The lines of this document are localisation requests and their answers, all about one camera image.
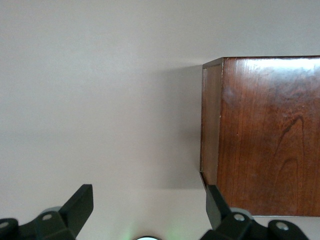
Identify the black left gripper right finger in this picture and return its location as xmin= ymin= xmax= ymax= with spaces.
xmin=199 ymin=184 xmax=310 ymax=240

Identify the dark brown wooden cabinet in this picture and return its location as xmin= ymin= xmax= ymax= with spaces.
xmin=199 ymin=56 xmax=320 ymax=217

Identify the brown table cover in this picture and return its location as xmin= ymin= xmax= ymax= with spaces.
xmin=0 ymin=0 xmax=320 ymax=240

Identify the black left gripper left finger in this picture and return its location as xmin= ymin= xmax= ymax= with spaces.
xmin=0 ymin=184 xmax=94 ymax=240

